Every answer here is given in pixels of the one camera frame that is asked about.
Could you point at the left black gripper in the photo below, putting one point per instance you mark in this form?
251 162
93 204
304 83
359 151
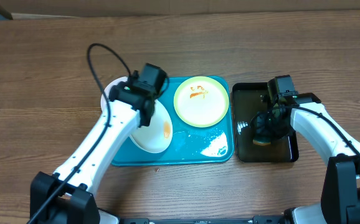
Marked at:
146 123

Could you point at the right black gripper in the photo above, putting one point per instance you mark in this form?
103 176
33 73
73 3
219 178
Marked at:
263 130

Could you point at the green yellow sponge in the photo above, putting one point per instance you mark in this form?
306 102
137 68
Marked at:
261 141

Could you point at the white plate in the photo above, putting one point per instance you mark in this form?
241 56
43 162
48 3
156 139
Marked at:
156 137
107 89

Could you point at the white plate front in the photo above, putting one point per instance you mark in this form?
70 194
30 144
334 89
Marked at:
156 137

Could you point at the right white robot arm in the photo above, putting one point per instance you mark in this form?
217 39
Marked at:
290 113

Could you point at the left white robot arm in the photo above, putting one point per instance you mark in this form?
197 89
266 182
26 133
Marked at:
68 195

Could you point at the black water tray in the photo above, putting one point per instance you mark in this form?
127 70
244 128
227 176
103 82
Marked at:
247 102

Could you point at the teal plastic tray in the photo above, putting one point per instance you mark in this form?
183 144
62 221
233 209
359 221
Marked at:
189 145

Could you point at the yellow-green plate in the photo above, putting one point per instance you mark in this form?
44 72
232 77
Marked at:
201 101

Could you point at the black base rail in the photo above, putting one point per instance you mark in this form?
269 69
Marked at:
258 219

